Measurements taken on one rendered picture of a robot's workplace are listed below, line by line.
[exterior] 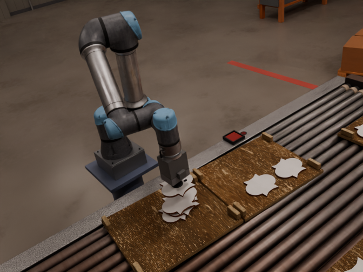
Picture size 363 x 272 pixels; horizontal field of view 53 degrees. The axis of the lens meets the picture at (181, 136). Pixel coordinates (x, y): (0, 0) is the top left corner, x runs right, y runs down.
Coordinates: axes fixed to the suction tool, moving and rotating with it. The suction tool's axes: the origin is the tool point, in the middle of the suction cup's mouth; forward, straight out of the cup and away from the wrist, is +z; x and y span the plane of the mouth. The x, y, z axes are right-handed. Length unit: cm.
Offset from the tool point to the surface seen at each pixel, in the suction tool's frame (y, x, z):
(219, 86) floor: 218, 191, 103
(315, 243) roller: 18, -46, 12
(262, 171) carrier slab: 35.2, -11.3, 9.9
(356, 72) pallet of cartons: 300, 71, 90
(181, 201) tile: -0.5, -1.1, 6.5
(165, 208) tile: -6.5, 0.9, 6.5
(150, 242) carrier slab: -19.0, -4.9, 9.9
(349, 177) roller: 54, -39, 12
